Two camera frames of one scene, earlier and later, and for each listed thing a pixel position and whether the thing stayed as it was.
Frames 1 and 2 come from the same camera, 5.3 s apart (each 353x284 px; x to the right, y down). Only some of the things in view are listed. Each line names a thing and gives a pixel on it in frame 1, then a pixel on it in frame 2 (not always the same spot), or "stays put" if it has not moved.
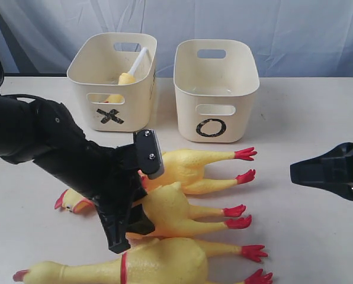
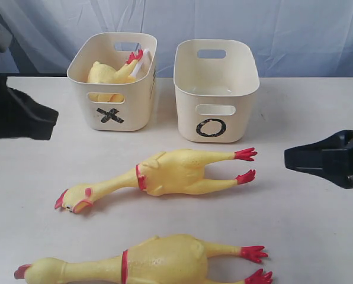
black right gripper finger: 342,169 → 340,158
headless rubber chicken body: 167,210 → 100,73
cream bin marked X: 96,61 stays put
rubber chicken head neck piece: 127,78 → 130,65
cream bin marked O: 217,81 stays put
